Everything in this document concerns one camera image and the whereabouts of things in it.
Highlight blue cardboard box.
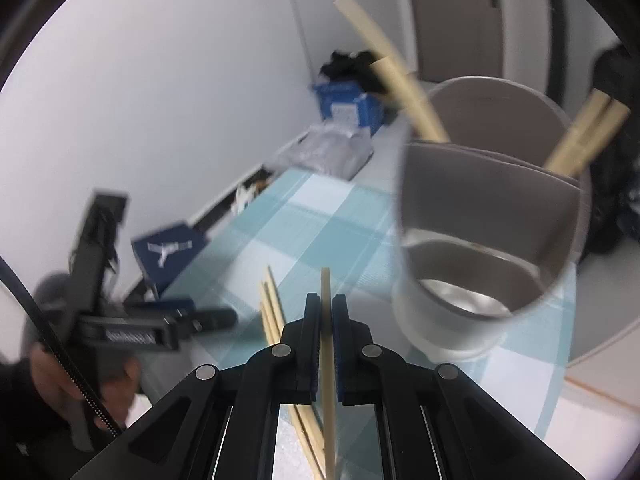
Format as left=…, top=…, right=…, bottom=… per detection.
left=312, top=80, right=393, bottom=136

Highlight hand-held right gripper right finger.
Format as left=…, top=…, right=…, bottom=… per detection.
left=332, top=294, right=586, bottom=480

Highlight navy shoe box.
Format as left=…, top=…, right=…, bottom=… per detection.
left=131, top=222, right=208, bottom=296

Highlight teal checked tablecloth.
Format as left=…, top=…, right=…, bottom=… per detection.
left=160, top=167, right=578, bottom=480

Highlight white panel wooden trim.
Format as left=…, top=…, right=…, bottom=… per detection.
left=565, top=240, right=640, bottom=401

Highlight person's left hand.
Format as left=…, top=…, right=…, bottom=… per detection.
left=27, top=345, right=143, bottom=436

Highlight pile of bamboo chopsticks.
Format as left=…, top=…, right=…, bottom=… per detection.
left=258, top=266, right=327, bottom=480

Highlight single bamboo chopstick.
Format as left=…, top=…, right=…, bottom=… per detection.
left=334, top=0, right=418, bottom=111
left=320, top=267, right=337, bottom=480
left=370, top=57, right=451, bottom=143
left=542, top=89, right=612, bottom=173
left=560, top=102, right=631, bottom=177

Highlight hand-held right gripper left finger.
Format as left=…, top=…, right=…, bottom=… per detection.
left=70, top=292, right=323, bottom=480

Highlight black framed glass door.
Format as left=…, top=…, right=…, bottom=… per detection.
left=540, top=0, right=571, bottom=106

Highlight person's left forearm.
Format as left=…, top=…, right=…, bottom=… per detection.
left=0, top=355, right=101, bottom=480

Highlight grey brown door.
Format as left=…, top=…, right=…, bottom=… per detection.
left=405, top=0, right=506, bottom=83

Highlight pile of black clothes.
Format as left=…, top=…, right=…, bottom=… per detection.
left=320, top=49, right=401, bottom=106

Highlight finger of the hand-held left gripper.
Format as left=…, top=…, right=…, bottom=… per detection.
left=180, top=306, right=239, bottom=333
left=122, top=297, right=196, bottom=314

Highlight grey plastic bag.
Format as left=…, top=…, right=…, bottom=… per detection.
left=275, top=125, right=376, bottom=181

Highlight white utensil holder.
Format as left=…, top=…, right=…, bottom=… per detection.
left=392, top=76, right=593, bottom=361

